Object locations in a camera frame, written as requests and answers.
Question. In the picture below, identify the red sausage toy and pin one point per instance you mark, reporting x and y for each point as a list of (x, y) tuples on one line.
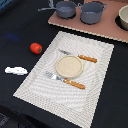
[(36, 48)]

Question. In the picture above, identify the white fish toy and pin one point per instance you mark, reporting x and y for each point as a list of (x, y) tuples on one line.
[(16, 70)]

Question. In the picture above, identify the grey saucepan with handle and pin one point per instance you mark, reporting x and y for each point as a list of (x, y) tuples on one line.
[(64, 9)]

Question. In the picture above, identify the pink stove board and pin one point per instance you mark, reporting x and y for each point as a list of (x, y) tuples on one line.
[(106, 27)]

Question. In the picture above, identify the beige round plate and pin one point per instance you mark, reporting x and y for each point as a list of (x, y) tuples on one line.
[(69, 66)]

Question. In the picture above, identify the white woven placemat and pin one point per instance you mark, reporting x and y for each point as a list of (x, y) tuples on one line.
[(75, 105)]

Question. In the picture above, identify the beige bowl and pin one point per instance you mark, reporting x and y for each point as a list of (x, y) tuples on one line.
[(123, 14)]

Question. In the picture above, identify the fork with wooden handle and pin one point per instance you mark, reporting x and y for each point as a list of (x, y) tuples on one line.
[(67, 81)]

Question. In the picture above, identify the knife with wooden handle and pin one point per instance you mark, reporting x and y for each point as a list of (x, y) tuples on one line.
[(80, 56)]

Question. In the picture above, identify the grey pot with handles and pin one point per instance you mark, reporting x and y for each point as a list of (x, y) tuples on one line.
[(91, 12)]

